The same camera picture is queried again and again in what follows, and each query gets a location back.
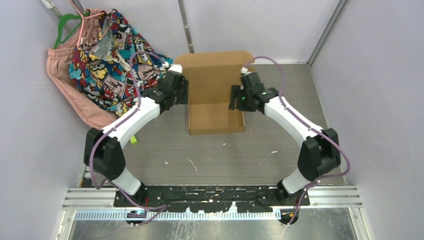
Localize green clothes hanger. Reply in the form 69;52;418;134
52;13;83;49

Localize colourful comic print shorts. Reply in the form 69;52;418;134
69;9;173;118

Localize pink shorts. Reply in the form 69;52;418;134
45;8;133;131

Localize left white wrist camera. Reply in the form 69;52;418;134
162;62;183;75

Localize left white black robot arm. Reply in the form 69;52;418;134
84;64;188;207

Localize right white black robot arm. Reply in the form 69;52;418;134
228;70;341;206

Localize small green block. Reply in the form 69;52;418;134
130;135;138;145

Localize brown cardboard box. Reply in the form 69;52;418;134
174;50;253;136

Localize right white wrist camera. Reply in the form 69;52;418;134
240;67;254;90

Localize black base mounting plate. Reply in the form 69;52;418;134
113;185;310;226

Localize white stand with pole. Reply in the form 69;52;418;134
177;0;195;54

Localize aluminium frame rail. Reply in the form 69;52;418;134
52;132;372;240

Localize pink clothes hanger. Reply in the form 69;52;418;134
69;0;104;48

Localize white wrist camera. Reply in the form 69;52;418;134
240;67;254;90
162;62;183;75

